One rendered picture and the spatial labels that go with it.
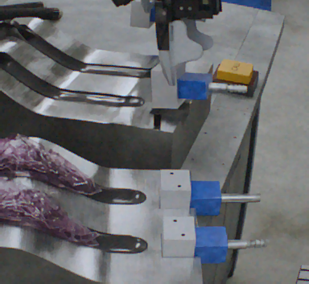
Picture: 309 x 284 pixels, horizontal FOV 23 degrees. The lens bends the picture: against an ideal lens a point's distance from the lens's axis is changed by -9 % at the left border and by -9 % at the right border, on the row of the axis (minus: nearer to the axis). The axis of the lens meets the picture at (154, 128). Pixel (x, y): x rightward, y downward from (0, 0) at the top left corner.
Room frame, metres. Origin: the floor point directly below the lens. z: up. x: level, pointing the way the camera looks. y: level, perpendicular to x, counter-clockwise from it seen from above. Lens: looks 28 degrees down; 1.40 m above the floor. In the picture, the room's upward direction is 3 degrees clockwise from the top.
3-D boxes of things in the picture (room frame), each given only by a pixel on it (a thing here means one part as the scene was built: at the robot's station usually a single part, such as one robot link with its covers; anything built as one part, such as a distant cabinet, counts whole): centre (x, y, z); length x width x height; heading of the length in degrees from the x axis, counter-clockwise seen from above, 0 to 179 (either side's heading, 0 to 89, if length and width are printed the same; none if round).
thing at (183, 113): (1.04, -0.02, 0.87); 0.05 x 0.05 x 0.04; 75
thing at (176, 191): (0.86, -0.08, 0.86); 0.13 x 0.05 x 0.05; 93
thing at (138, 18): (1.34, -0.02, 0.93); 0.13 x 0.05 x 0.05; 75
